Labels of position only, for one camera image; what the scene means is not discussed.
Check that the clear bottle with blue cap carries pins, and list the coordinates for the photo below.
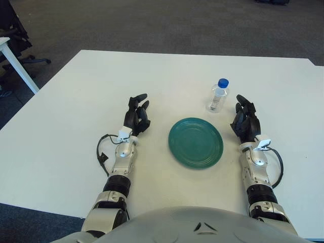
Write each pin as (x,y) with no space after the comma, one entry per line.
(223,83)

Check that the white left wrist connector block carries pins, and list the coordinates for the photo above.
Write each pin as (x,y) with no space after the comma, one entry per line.
(124,133)

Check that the black office chair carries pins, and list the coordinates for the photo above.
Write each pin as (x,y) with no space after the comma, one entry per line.
(15,38)

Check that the white desk with leg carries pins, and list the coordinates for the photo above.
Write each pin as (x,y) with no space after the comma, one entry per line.
(15,63)

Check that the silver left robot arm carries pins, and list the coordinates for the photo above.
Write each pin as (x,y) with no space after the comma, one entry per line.
(121,162)

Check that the green ribbed plate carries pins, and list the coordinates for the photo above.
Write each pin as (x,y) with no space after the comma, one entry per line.
(195,144)

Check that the white wrist connector block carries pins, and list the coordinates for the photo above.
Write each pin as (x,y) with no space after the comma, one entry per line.
(263,141)
(124,133)

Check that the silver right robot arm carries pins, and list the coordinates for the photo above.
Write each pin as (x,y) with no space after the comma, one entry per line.
(255,164)

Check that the white right wrist connector block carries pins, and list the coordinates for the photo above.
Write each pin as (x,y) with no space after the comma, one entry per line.
(263,141)

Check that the grey robot torso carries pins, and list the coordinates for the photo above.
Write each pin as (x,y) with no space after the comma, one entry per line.
(177,227)

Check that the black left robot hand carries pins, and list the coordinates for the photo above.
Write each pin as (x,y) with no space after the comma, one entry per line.
(131,119)

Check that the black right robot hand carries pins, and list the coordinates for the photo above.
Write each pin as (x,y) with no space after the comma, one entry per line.
(250,124)

